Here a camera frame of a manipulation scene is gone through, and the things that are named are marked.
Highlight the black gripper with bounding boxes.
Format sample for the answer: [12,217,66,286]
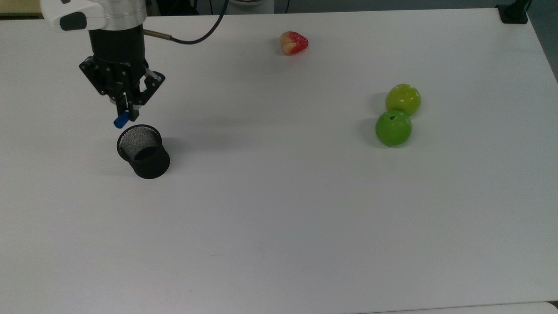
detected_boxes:
[79,24,167,123]

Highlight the black mesh pen cup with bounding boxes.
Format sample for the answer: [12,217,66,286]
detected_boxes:
[116,124,171,180]

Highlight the wooden cabinet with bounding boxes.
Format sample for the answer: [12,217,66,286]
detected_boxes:
[0,0,43,17]

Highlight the red toy strawberry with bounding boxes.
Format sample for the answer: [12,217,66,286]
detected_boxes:
[279,31,310,56]

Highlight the dark green toy apple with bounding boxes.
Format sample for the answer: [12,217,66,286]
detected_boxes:
[375,110,412,147]

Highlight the yellow-green toy apple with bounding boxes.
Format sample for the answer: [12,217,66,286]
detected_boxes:
[385,84,422,117]

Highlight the black stand base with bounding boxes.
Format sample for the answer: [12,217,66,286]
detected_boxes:
[496,0,531,25]

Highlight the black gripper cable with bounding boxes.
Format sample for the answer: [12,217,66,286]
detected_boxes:
[143,0,230,45]

